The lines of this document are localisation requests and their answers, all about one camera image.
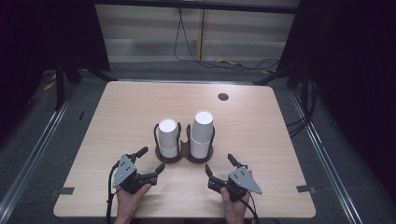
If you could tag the tall stack of white cups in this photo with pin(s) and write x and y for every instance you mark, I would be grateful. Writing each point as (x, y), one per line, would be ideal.
(202, 133)

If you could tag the person's left hand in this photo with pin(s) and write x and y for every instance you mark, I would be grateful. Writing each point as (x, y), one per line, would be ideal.
(127, 203)

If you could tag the dark brown double cup holder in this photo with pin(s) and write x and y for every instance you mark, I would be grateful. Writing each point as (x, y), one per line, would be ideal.
(184, 154)

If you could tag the grey tape piece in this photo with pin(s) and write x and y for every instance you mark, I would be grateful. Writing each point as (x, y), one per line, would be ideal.
(66, 190)
(305, 188)

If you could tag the yellow strip on floor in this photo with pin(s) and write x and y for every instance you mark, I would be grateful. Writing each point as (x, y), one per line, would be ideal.
(230, 62)
(49, 86)

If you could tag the black overhead bar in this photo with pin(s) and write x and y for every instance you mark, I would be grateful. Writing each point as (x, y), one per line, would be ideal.
(199, 6)

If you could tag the metal floor rail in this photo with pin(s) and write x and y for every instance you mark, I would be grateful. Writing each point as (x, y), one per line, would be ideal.
(37, 146)
(323, 155)

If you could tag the round grey table grommet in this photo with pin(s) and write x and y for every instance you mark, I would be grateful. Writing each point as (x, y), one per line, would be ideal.
(223, 96)

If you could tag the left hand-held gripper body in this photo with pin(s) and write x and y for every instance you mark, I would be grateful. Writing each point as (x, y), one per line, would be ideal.
(125, 171)

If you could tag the black metal stand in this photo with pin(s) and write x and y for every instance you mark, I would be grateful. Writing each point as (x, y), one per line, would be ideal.
(59, 90)

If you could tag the short stack of white cups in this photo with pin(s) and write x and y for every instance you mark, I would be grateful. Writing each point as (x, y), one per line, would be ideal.
(168, 137)

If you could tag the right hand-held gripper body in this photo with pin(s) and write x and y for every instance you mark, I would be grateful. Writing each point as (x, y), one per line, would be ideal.
(243, 182)

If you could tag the dark curtain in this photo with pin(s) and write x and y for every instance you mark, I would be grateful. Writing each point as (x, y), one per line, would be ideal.
(37, 40)
(358, 77)

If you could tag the person's right hand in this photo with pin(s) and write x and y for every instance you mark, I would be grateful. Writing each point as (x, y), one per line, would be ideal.
(235, 211)

